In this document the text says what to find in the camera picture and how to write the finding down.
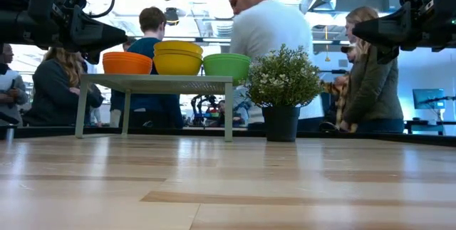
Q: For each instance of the black ceiling-hung device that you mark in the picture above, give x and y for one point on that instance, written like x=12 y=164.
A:
x=171 y=14

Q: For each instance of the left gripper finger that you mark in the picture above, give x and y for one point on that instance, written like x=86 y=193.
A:
x=93 y=58
x=96 y=36

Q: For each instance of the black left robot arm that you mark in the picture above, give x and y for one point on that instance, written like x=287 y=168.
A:
x=14 y=9

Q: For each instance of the wall-mounted monitor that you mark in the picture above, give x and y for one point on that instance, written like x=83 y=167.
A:
x=427 y=98

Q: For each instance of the yellow plastic mini bowl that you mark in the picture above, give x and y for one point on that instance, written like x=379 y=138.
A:
x=177 y=45
x=177 y=52
x=177 y=67

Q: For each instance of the background black robot arm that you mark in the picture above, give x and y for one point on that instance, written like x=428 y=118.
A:
x=203 y=105

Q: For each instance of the black bar with light strips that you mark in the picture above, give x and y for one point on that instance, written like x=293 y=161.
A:
x=199 y=40

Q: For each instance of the black table edge rail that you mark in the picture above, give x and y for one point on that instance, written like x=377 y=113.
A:
x=178 y=132

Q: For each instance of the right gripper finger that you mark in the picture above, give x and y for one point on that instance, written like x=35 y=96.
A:
x=384 y=27
x=387 y=53

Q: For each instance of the person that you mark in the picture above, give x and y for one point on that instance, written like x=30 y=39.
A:
x=374 y=91
x=129 y=43
x=9 y=87
x=149 y=27
x=270 y=27
x=336 y=91
x=53 y=91

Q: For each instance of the potted plant in black pot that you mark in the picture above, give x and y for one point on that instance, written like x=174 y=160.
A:
x=285 y=80

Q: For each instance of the black desk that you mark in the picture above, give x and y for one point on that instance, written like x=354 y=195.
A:
x=427 y=126

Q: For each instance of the pale green metal shelf stand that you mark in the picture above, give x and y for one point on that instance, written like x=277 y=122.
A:
x=160 y=79

